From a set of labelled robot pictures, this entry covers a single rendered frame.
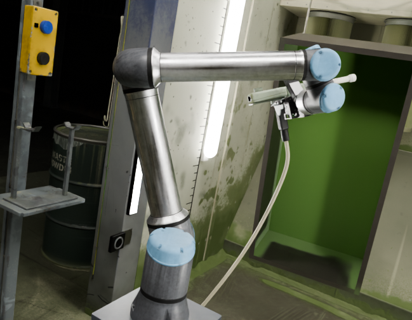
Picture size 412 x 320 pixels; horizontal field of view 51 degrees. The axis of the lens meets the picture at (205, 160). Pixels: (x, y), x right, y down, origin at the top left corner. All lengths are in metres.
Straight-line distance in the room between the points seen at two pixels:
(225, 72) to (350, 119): 1.26
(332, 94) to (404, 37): 1.81
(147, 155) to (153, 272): 0.37
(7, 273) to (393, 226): 2.47
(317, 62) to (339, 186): 1.35
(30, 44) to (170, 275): 1.04
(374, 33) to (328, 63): 2.35
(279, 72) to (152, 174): 0.53
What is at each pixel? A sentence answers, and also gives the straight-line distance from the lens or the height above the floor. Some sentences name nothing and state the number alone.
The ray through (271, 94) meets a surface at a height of 1.38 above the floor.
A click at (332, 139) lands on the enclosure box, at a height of 1.19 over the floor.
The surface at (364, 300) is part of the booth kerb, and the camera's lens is 3.22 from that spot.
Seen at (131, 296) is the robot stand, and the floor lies 0.64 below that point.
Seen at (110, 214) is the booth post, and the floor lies 0.62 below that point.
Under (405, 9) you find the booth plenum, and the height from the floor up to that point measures 2.02.
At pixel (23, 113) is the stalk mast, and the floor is 1.13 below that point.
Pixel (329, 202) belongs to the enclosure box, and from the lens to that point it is 2.58.
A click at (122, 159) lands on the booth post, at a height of 0.92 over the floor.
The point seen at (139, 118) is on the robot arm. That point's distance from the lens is 1.41.
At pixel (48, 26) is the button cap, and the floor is 1.48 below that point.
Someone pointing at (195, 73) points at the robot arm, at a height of 1.41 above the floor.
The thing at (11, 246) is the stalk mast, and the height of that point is 0.53.
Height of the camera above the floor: 1.43
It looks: 12 degrees down
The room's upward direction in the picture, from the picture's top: 10 degrees clockwise
